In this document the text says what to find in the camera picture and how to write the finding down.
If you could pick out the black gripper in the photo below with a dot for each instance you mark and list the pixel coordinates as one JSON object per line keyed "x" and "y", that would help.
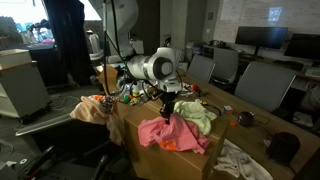
{"x": 168, "y": 101}

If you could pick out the pink cloth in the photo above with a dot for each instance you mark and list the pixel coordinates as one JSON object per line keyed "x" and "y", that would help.
{"x": 173, "y": 135}

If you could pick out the light green cloth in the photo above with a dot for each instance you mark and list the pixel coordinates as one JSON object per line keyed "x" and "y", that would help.
{"x": 196, "y": 115}

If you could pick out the peach cloth orange print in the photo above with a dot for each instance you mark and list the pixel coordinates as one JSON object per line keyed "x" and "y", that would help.
{"x": 90, "y": 111}

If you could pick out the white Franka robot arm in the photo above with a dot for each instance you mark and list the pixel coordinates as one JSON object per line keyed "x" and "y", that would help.
{"x": 160, "y": 68}

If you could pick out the grey office chair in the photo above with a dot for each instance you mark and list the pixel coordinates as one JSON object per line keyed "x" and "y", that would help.
{"x": 226, "y": 63}
{"x": 66, "y": 140}
{"x": 263, "y": 85}
{"x": 201, "y": 68}

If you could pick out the white paper stack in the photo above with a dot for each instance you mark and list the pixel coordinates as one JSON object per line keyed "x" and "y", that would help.
{"x": 186, "y": 93}

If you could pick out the white bottle yellow label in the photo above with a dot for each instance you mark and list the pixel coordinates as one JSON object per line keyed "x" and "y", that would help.
{"x": 136, "y": 92}

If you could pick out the red orange ball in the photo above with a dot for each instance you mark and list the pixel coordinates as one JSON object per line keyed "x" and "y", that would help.
{"x": 195, "y": 88}

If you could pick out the green plastic object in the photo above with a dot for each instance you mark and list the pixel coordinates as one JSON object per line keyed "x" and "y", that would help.
{"x": 126, "y": 99}

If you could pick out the large cardboard box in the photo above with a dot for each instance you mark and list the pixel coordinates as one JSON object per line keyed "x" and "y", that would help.
{"x": 160, "y": 163}

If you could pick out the rubik's cube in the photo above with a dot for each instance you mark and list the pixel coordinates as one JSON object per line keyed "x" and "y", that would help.
{"x": 228, "y": 110}

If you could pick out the small orange object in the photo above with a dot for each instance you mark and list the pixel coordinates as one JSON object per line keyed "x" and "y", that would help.
{"x": 233, "y": 124}

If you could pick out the small cardboard box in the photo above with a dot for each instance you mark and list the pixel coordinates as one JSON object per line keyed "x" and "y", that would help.
{"x": 110, "y": 76}

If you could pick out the small white cabinet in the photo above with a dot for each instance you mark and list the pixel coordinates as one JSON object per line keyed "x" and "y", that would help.
{"x": 138, "y": 48}

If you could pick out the black round speaker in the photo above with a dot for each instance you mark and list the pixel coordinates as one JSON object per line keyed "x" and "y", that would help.
{"x": 246, "y": 119}

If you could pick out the white towel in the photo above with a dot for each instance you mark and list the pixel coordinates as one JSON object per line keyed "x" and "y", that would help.
{"x": 236, "y": 161}

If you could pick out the white rounded object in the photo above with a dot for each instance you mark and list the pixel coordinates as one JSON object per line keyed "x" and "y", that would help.
{"x": 95, "y": 45}

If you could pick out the black cylinder container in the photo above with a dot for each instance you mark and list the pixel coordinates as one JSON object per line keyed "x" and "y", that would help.
{"x": 283, "y": 150}

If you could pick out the black computer monitor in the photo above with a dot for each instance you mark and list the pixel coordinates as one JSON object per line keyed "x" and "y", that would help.
{"x": 303, "y": 46}
{"x": 261, "y": 37}

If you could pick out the black keyboard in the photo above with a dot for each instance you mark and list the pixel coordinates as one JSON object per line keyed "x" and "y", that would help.
{"x": 288, "y": 65}

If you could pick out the long wooden wall desk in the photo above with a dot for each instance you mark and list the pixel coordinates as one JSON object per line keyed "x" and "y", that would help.
{"x": 266, "y": 62}

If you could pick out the wall whiteboard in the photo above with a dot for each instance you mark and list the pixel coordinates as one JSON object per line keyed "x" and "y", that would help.
{"x": 293, "y": 15}

